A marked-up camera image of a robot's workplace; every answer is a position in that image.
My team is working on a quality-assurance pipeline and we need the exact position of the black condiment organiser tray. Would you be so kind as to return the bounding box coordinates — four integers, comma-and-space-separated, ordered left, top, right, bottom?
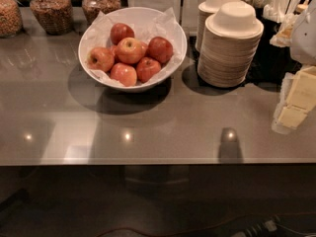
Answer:
246, 9, 301, 84

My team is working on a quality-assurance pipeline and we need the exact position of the white ceramic bowl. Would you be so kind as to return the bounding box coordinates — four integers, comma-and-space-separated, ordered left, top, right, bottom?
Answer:
77, 6, 189, 94

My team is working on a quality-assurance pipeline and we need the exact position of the white paper bowl liner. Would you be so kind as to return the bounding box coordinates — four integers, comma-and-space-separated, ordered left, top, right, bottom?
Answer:
82, 7, 184, 88

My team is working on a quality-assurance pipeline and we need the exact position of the stack of paper bowls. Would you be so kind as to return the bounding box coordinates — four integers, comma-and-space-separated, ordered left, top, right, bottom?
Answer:
197, 1, 264, 88
196, 0, 239, 51

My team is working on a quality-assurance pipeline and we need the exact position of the left glass cereal jar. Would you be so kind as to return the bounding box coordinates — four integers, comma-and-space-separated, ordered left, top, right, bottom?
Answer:
0, 0, 23, 38

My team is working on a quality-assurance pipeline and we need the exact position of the red apple front right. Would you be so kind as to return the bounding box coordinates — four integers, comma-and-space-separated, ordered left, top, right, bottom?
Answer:
136, 57, 161, 83

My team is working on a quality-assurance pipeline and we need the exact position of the middle glass cereal jar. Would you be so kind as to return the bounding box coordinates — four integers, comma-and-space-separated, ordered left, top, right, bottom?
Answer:
30, 0, 73, 36

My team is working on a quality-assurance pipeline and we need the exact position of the red apple top back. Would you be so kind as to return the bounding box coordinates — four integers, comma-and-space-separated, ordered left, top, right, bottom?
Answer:
110, 23, 134, 44

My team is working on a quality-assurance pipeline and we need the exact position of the white plastic cutlery bunch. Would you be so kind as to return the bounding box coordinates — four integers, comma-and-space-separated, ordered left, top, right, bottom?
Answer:
239, 0, 302, 24

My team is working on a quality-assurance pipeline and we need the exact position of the right glass cereal jar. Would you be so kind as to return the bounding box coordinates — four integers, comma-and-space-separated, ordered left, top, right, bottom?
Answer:
82, 0, 121, 25

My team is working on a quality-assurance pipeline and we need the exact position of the glass cereal jar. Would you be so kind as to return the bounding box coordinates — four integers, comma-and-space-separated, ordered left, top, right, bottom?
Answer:
30, 0, 73, 36
0, 0, 23, 38
82, 0, 121, 25

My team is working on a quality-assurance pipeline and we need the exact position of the red apple centre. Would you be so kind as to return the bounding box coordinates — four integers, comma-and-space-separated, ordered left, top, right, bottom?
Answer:
117, 38, 143, 64

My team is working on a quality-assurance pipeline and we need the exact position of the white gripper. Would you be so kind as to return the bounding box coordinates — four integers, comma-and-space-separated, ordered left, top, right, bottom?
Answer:
272, 0, 316, 134

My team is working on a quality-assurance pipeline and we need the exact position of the rear stack of paper bowls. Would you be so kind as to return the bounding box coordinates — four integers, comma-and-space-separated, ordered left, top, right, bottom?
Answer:
196, 0, 239, 51

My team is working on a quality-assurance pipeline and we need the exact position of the front stack of paper bowls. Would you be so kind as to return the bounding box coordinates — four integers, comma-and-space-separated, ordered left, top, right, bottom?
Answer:
197, 1, 264, 88

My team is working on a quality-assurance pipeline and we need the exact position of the red apple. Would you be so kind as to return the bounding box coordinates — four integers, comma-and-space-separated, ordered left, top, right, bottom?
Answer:
87, 46, 115, 72
110, 63, 137, 87
136, 57, 161, 83
110, 23, 134, 44
117, 38, 143, 64
147, 37, 173, 64

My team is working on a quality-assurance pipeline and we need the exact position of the red apple front left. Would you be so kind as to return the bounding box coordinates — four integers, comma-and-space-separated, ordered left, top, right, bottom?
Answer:
110, 63, 137, 87

